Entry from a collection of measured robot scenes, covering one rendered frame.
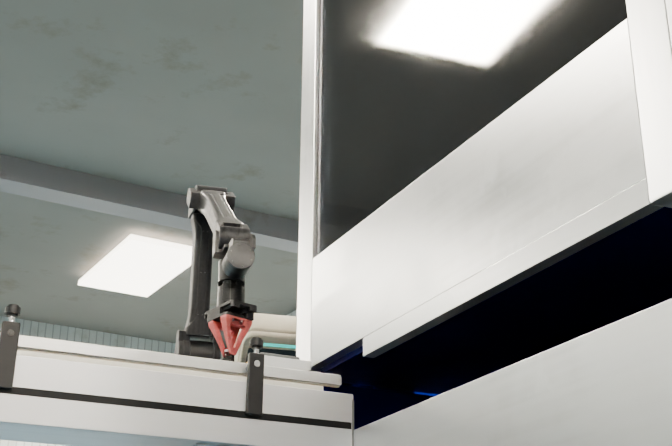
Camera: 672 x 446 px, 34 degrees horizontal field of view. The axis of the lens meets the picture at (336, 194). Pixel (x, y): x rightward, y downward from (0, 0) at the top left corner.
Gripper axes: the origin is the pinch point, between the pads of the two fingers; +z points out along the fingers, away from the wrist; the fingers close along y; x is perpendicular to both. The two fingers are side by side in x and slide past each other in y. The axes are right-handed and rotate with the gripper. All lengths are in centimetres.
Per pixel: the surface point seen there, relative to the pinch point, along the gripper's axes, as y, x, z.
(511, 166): 97, -24, 4
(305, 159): 34.5, -7.6, -27.3
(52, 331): -736, 301, -261
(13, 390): 40, -61, 27
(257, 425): 48, -28, 28
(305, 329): 34.6, -7.8, 6.0
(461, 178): 85, -21, 1
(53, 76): -309, 90, -250
